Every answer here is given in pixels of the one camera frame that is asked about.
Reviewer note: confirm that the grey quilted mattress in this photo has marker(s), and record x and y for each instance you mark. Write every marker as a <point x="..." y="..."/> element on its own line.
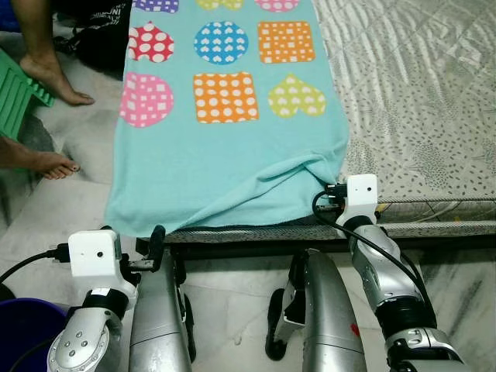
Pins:
<point x="418" y="93"/>

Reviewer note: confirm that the green plastic stool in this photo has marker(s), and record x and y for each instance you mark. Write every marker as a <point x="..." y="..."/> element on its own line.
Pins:
<point x="19" y="93"/>

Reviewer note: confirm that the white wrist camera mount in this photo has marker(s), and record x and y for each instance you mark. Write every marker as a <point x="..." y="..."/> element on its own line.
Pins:
<point x="93" y="256"/>
<point x="361" y="198"/>

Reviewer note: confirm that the silver right robot leg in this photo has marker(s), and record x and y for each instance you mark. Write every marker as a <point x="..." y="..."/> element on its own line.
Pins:
<point x="325" y="318"/>

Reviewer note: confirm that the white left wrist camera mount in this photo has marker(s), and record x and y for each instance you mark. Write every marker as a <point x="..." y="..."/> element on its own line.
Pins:
<point x="93" y="256"/>

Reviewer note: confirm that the seated person in grey shorts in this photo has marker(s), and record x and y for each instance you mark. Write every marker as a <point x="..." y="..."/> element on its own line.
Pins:
<point x="46" y="70"/>

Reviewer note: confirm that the purple plastic bin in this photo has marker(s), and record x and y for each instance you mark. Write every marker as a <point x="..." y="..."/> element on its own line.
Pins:
<point x="27" y="333"/>

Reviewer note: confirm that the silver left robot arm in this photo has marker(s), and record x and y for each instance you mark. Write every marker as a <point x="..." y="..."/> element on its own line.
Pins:
<point x="85" y="341"/>

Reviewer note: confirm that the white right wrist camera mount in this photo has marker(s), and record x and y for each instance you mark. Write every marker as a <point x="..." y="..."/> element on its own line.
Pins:
<point x="361" y="198"/>

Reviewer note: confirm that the black bag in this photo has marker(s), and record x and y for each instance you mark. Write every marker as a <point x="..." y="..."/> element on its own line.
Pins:
<point x="97" y="39"/>

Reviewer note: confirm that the silver robot leg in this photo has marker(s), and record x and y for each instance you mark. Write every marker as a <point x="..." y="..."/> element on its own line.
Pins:
<point x="159" y="318"/>
<point x="325" y="318"/>

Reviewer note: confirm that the silver left robot leg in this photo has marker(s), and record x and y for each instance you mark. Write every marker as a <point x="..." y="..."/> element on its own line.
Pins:
<point x="159" y="318"/>

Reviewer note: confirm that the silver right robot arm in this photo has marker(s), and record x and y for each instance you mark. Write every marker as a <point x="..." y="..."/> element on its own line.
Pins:
<point x="395" y="287"/>

